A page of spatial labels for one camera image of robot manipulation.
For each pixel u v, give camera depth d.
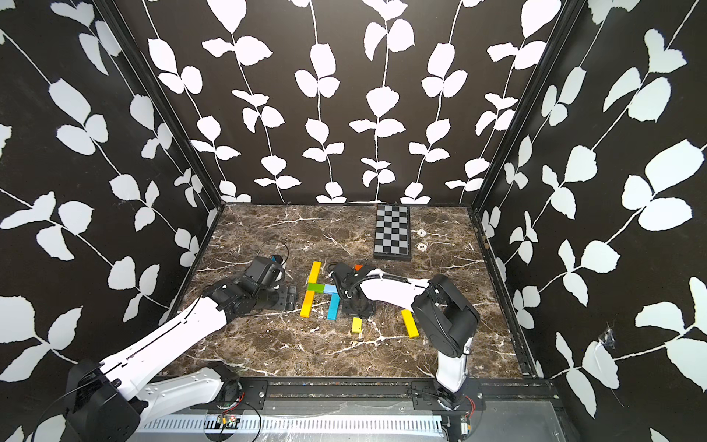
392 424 0.70
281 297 0.72
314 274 0.98
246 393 0.73
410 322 0.88
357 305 0.76
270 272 0.62
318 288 0.94
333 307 0.90
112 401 0.38
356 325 0.85
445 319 0.48
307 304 0.90
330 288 0.98
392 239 1.07
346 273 0.73
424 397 0.73
